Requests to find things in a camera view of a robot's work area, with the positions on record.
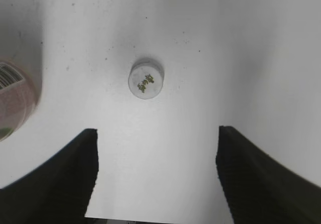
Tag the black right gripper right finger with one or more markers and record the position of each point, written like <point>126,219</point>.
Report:
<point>260,190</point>

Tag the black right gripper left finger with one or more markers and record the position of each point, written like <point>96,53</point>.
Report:
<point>59,190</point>

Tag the pink oolong tea bottle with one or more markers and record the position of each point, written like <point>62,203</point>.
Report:
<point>19,98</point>

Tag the white bottle cap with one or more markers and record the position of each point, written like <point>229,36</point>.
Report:
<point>146,78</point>

